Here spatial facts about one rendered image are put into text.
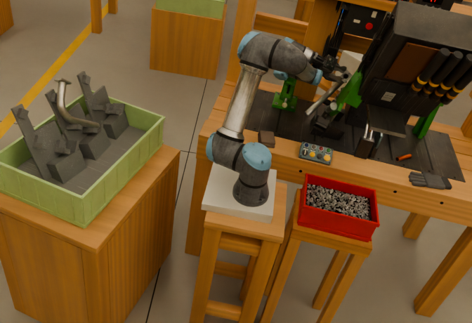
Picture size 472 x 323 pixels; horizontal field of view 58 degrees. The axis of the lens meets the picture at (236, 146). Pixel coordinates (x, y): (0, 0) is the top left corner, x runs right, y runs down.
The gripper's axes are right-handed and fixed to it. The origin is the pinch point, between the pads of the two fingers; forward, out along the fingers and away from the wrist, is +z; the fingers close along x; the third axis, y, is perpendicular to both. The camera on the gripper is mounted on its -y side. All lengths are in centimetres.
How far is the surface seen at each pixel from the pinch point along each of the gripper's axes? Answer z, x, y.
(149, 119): -76, -59, -9
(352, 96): 5.5, -8.6, 4.9
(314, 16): -25.2, 26.3, -10.8
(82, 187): -84, -98, 15
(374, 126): 16.5, -21.1, 17.7
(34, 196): -98, -108, 21
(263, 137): -23.7, -43.5, -4.2
